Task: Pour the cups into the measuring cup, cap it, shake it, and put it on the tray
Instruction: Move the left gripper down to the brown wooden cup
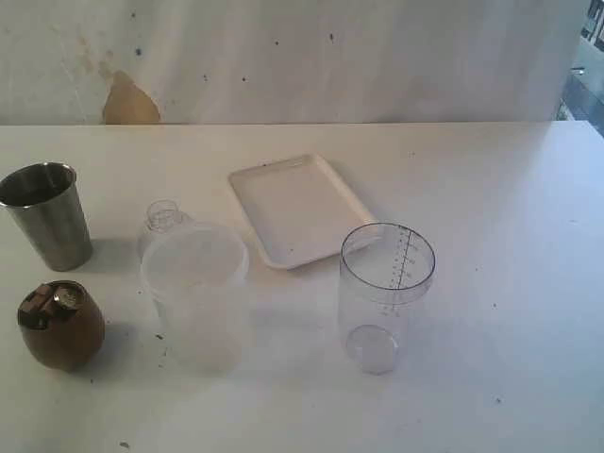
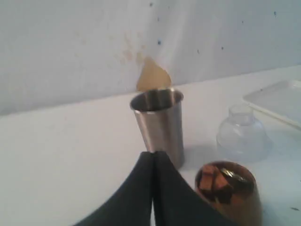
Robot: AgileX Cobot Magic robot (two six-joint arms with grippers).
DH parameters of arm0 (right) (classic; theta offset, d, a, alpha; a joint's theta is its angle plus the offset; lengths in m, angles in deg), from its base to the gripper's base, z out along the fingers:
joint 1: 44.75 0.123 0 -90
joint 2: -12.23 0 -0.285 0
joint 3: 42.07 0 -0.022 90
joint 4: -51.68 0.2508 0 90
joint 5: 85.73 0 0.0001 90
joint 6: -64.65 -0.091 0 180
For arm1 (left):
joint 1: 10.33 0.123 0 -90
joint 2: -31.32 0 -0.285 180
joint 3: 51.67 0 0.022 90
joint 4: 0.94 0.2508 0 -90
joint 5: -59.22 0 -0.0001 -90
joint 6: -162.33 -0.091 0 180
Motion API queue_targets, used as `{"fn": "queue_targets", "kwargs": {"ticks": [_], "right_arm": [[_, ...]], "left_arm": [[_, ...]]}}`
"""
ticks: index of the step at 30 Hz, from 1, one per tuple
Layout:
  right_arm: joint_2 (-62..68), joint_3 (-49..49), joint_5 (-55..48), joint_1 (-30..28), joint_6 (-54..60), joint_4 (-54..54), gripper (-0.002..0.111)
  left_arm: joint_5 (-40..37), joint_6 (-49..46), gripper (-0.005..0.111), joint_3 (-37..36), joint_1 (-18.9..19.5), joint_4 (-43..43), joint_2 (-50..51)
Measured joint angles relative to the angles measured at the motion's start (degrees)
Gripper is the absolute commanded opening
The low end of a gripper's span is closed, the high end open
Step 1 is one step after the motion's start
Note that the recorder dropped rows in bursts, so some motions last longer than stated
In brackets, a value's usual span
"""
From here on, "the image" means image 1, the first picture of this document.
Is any gold coin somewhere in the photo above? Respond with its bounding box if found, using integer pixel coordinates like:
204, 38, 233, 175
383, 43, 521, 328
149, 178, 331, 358
53, 287, 81, 310

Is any brown wooden cup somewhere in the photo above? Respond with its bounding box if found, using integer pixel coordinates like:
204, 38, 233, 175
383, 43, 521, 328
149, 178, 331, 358
18, 280, 105, 372

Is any stainless steel cup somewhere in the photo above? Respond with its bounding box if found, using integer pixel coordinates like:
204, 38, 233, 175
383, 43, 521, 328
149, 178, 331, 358
1, 161, 92, 272

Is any clear graduated shaker cup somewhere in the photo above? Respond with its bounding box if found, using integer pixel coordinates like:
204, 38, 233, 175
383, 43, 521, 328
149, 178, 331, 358
338, 222, 436, 375

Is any clear plastic shaker lid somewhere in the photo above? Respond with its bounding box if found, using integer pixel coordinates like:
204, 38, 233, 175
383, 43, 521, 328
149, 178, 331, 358
137, 199, 193, 260

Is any white rectangular tray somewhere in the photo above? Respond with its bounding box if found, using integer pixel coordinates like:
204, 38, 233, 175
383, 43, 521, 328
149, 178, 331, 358
227, 154, 376, 270

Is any frosted plastic deli container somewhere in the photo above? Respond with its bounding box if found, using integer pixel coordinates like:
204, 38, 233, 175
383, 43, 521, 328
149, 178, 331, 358
140, 222, 251, 375

